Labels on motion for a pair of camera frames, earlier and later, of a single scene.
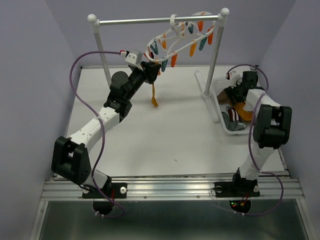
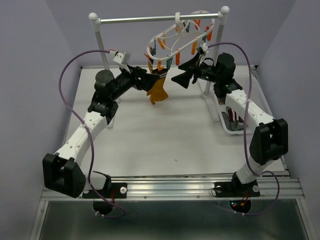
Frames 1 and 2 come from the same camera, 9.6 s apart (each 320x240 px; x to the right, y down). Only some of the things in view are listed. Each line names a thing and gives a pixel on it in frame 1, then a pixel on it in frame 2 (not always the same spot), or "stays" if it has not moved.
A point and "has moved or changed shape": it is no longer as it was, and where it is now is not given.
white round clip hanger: x=199 y=25 stays
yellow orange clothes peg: x=173 y=60 has moved or changed shape
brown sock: x=233 y=115 stays
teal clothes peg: x=164 y=64 → x=168 y=63
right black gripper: x=229 y=91 → x=189 y=66
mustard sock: x=245 y=115 has moved or changed shape
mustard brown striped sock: x=154 y=101 has moved or changed shape
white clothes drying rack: x=206 y=96 stays
